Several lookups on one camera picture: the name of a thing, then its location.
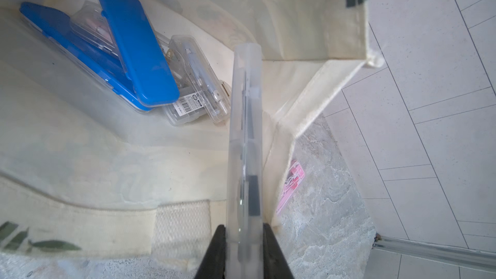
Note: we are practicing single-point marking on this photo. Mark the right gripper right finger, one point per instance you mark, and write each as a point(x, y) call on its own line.
point(275, 265)

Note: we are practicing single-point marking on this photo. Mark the clear compass case with barcode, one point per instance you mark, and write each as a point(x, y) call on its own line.
point(201, 92)

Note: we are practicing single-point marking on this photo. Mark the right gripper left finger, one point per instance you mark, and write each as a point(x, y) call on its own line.
point(214, 261)

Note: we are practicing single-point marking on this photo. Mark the clear compass set case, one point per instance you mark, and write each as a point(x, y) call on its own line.
point(244, 226)

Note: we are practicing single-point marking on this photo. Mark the clear case with pink insert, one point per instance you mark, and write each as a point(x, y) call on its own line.
point(89, 24)

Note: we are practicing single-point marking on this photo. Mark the cream canvas floral tote bag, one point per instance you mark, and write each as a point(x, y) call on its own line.
point(83, 174)

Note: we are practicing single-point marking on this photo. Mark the blue compass set case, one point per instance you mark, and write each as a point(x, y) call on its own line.
point(140, 53)

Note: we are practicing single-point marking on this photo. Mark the aluminium rail frame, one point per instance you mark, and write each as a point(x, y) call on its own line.
point(455, 256)

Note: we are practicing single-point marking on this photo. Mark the pink compass set case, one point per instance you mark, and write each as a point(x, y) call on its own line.
point(294, 179)

